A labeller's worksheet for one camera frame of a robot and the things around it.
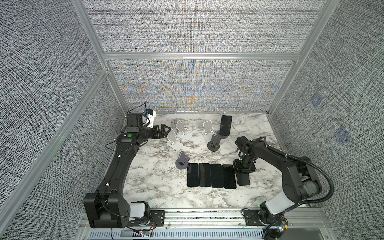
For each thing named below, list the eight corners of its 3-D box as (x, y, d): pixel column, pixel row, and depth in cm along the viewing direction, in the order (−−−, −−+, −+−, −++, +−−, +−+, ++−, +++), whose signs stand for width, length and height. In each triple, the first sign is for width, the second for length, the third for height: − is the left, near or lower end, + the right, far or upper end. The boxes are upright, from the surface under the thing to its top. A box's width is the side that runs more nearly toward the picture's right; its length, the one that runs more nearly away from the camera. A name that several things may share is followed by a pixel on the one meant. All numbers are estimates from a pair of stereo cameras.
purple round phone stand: (175, 167, 93) (174, 162, 88) (181, 156, 98) (180, 150, 93) (185, 171, 91) (185, 166, 86) (190, 159, 96) (190, 154, 91)
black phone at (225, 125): (218, 137, 106) (222, 124, 95) (219, 128, 112) (222, 115, 100) (227, 138, 106) (232, 125, 94) (227, 129, 111) (231, 116, 100)
